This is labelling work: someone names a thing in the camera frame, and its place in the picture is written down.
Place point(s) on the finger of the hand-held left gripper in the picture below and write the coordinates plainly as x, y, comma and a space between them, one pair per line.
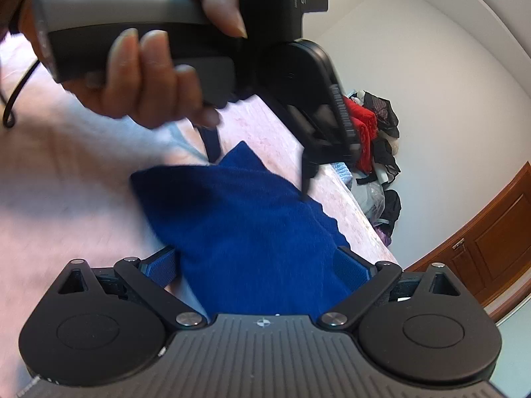
309, 174

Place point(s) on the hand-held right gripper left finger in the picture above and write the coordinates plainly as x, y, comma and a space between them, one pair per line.
161, 266

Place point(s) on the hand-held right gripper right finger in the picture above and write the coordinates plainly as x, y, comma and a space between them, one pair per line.
352, 269

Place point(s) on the dark blue cloth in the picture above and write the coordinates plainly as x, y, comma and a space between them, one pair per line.
249, 224

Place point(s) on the person's left forearm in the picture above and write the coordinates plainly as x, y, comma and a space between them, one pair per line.
7, 25

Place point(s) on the person's left hand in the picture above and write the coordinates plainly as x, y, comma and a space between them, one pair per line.
145, 91

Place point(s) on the purple cloth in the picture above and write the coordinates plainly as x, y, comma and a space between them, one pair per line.
383, 236

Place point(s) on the clear plastic bag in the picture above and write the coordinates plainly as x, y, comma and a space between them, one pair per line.
369, 199

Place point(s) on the black striped garment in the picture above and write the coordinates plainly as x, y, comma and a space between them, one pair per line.
390, 211

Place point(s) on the red cloth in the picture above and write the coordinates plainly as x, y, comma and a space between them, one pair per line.
365, 132

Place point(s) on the black mesh garment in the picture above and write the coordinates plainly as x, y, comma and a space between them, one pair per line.
383, 114

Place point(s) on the pale blue garment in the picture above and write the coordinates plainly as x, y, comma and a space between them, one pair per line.
188, 145

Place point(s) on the wooden cabinet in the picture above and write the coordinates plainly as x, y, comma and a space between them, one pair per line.
489, 248

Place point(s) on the pink bed blanket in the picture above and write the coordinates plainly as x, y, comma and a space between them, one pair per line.
62, 166

